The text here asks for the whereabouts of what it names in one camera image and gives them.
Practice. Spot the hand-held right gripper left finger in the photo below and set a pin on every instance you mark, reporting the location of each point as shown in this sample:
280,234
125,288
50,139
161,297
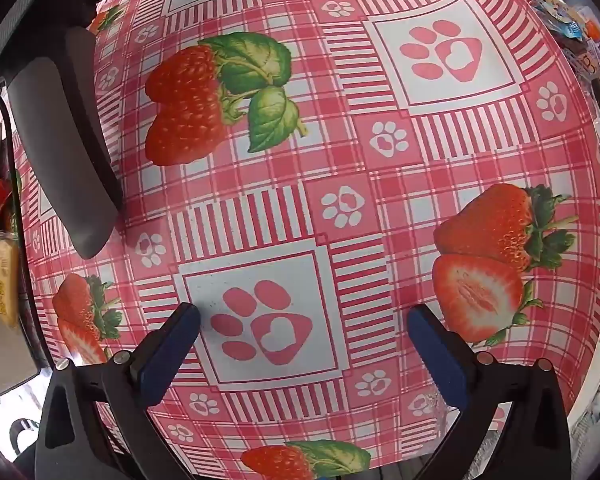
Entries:
172,350

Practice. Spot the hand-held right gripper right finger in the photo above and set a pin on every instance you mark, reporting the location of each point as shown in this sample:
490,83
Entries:
440,365

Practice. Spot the dark grey storage tray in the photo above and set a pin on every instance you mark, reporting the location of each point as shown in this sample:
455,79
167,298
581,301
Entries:
5,355

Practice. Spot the white knitted blanket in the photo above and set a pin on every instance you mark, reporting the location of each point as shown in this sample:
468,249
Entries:
597,400

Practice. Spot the yellow snack packet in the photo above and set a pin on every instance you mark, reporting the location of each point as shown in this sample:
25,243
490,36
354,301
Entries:
7,280

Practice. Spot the strawberry print tablecloth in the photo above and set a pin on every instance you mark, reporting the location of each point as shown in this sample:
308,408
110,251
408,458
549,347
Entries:
330,170

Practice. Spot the clutter of small packages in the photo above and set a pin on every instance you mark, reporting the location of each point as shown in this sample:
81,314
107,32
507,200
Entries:
580,25

